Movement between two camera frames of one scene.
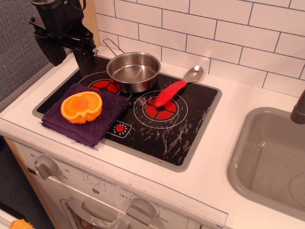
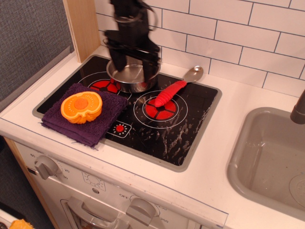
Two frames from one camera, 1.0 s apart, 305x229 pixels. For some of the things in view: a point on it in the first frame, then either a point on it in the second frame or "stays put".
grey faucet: (298, 115) stays put
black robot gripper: (59, 26) → (132, 19)
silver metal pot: (134, 72) stays put
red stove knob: (119, 129) stays put
